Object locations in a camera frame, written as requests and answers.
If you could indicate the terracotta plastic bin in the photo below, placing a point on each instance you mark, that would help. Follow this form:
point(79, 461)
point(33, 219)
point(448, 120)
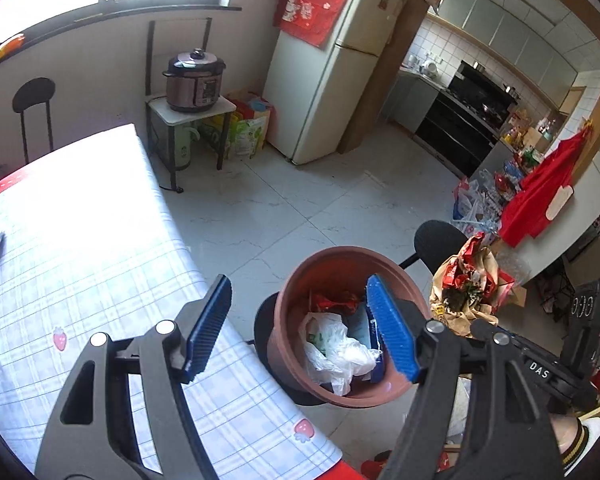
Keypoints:
point(331, 271)

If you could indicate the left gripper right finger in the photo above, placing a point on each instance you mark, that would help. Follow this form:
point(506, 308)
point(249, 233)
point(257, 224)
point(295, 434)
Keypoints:
point(393, 329)

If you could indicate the white plastic bag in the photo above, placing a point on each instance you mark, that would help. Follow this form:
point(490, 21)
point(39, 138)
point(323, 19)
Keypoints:
point(329, 356)

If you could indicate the electric pressure cooker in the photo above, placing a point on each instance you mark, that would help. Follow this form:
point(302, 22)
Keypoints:
point(193, 81)

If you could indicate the green printed shopping bag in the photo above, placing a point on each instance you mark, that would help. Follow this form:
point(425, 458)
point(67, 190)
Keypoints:
point(248, 124)

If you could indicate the brown wrapper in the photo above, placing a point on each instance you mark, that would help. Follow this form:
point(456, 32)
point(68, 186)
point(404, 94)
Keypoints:
point(469, 286)

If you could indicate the yellow orange bag on sill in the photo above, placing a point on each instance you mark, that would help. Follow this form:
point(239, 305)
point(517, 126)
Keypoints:
point(11, 44)

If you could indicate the green kettle under table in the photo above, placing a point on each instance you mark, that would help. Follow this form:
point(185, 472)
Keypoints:
point(184, 138)

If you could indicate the black kitchen stove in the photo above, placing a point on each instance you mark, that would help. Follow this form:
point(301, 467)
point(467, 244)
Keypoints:
point(464, 121)

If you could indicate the red peanut snack bag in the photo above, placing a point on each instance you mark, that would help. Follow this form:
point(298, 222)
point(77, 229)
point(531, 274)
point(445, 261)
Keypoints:
point(345, 303)

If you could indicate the blue plaid tablecloth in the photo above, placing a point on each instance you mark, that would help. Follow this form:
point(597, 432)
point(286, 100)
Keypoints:
point(88, 246)

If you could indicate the blue probiotic powder packet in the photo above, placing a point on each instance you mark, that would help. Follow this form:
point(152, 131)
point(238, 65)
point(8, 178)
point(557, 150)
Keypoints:
point(363, 327)

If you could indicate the red hanging garment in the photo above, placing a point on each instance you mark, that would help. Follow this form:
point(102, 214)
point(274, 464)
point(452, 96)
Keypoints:
point(525, 215)

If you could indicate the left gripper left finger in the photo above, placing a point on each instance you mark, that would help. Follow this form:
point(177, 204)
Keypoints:
point(201, 338)

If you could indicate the black stool near bin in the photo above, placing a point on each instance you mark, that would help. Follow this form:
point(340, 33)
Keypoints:
point(434, 242)

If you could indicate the white refrigerator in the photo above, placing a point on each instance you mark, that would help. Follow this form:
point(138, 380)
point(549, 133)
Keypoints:
point(314, 91)

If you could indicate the small white side table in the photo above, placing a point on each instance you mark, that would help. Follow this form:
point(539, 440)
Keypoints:
point(171, 134)

